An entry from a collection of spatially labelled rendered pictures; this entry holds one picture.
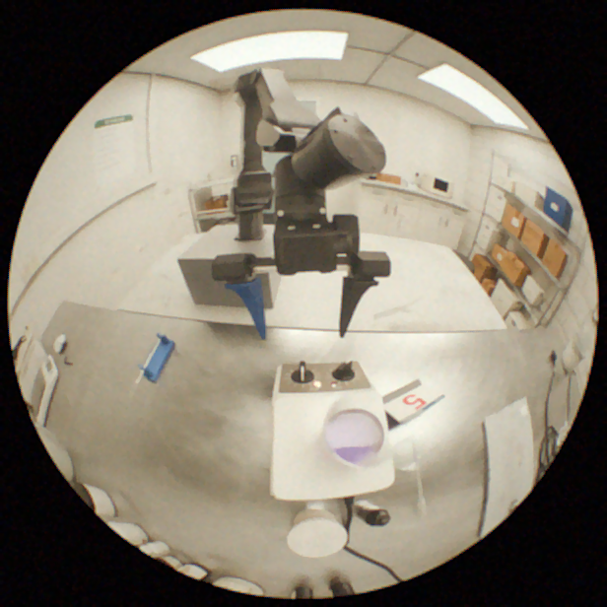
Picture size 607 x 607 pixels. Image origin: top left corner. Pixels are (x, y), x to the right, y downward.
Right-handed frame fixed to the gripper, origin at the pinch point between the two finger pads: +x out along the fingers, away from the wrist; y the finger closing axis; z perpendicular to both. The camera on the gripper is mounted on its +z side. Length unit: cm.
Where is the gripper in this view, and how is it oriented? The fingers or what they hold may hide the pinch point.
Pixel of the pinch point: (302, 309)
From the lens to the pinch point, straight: 23.1
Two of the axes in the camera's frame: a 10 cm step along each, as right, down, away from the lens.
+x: 0.2, 9.7, 2.3
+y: 10.0, -0.2, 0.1
